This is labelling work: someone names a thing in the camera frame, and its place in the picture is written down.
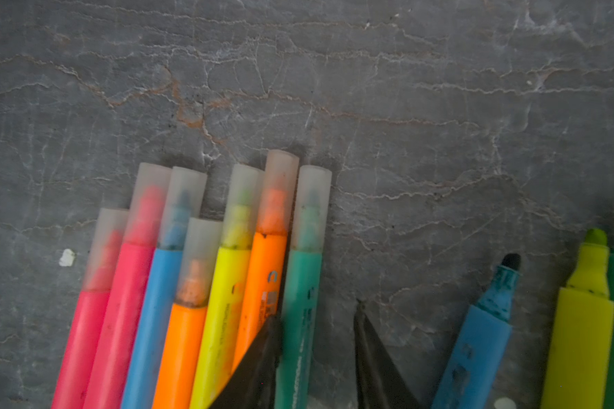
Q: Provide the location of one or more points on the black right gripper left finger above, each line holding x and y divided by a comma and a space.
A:
253, 383

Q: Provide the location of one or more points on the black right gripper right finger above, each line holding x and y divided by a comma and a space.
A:
379, 383

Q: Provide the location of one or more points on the neon yellow highlighter pen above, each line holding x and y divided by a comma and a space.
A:
225, 303

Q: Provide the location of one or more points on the yellow marker pen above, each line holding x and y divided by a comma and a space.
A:
582, 335

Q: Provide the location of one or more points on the small blue marker pen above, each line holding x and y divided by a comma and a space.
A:
183, 201

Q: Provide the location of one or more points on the teal marker pen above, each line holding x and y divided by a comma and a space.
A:
301, 291

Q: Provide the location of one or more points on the light orange marker pen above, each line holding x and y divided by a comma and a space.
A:
185, 328

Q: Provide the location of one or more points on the red marker pen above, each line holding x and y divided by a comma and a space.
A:
113, 356

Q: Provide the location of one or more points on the pink marker pen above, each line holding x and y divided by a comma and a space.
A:
90, 310

